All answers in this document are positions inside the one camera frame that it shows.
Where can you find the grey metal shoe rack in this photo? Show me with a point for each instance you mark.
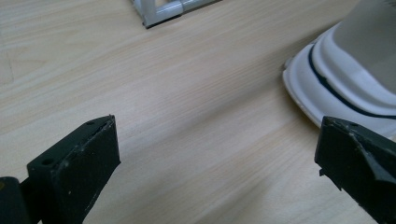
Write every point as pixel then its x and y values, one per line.
pixel 162 12

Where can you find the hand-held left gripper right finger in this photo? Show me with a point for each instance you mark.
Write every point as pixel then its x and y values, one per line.
pixel 358 161

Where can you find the white and black sneaker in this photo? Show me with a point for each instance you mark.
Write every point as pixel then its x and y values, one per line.
pixel 351 71

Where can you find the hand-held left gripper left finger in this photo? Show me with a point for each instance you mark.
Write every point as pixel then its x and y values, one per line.
pixel 77 168

